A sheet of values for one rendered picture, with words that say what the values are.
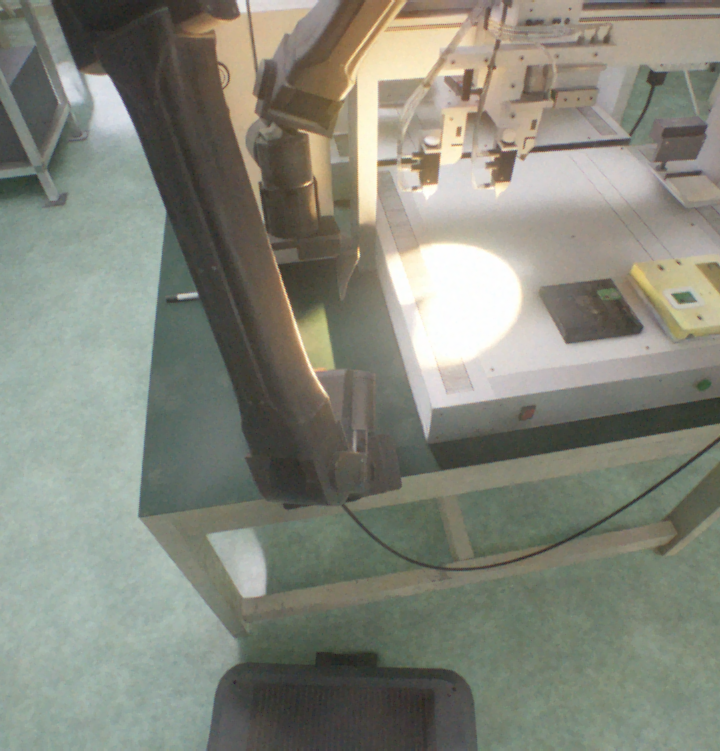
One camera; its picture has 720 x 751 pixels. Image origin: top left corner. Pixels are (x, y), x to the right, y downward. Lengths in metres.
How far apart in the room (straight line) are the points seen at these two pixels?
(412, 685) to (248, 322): 0.97
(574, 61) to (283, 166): 0.45
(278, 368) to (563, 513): 1.40
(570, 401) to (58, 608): 1.40
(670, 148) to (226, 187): 1.05
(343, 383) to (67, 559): 1.37
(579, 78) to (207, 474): 0.79
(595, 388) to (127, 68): 0.72
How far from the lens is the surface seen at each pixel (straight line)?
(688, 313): 0.98
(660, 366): 0.93
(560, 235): 1.11
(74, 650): 1.68
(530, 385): 0.83
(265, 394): 0.42
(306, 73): 0.57
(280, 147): 0.61
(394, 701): 1.23
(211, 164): 0.38
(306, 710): 1.23
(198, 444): 0.90
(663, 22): 1.09
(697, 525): 1.58
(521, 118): 0.89
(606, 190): 1.28
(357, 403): 0.53
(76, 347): 2.26
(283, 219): 0.63
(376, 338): 0.99
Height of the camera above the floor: 1.48
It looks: 51 degrees down
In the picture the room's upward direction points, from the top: 1 degrees counter-clockwise
